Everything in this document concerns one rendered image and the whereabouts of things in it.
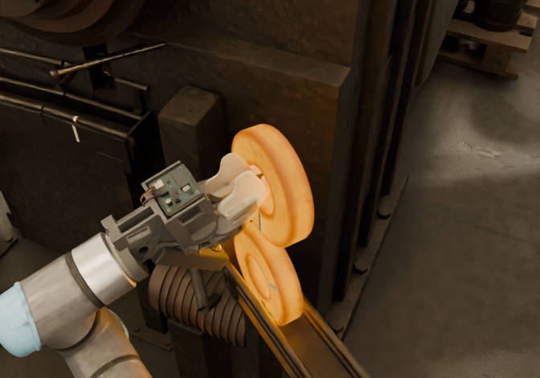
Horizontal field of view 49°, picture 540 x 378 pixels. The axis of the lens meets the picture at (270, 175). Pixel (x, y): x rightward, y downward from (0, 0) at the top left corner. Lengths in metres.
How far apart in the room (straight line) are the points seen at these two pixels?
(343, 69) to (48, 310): 0.57
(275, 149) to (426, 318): 1.11
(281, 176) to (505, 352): 1.16
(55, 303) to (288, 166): 0.29
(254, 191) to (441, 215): 1.31
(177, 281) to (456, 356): 0.85
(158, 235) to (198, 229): 0.05
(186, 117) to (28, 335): 0.45
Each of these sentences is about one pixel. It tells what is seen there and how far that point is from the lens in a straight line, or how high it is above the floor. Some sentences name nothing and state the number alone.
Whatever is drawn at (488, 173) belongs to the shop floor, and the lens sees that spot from 2.15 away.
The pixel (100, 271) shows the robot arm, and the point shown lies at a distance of 0.68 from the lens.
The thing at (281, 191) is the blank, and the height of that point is 0.93.
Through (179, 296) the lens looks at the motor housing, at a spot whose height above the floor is 0.51.
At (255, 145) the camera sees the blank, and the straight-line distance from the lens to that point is 0.70.
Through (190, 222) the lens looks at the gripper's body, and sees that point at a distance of 0.66.
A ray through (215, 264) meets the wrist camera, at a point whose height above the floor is 0.81.
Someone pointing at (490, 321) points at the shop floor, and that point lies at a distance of 1.77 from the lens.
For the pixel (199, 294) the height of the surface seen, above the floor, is 0.56.
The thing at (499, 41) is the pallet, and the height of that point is 0.14.
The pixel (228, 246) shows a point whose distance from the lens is 0.93.
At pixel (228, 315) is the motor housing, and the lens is 1.07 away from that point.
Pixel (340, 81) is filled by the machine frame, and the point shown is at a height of 0.87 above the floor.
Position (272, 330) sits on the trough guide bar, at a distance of 0.85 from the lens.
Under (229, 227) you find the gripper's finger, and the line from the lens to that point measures 0.69.
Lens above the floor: 1.43
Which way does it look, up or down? 45 degrees down
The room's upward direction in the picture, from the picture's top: straight up
